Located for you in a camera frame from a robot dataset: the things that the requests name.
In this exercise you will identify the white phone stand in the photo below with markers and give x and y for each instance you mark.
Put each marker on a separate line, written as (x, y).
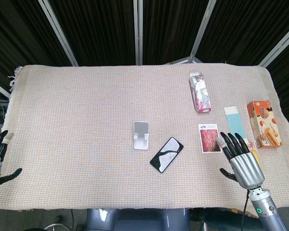
(141, 142)

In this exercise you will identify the teal and white paper strip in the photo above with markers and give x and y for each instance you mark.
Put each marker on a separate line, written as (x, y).
(234, 120)

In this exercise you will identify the yellow flat card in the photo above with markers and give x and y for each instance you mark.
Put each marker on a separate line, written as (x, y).
(255, 156)

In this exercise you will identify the beige woven tablecloth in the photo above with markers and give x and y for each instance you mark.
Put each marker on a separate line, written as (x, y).
(86, 132)

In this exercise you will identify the orange biscuit box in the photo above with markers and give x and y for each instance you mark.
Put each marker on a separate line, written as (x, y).
(265, 125)

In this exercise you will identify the round metal stool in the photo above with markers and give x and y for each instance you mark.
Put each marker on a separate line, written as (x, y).
(56, 223)

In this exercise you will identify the blue-grey robot torso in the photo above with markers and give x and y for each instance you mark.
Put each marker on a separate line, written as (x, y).
(139, 220)

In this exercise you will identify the pink snack box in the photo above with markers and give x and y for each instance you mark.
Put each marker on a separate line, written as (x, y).
(201, 92)

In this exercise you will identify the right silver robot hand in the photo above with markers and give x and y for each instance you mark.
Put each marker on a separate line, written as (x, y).
(245, 168)

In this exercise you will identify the black smartphone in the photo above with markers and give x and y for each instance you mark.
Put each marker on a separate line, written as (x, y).
(167, 155)

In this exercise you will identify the postcard with red picture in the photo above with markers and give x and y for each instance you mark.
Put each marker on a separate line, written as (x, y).
(209, 139)

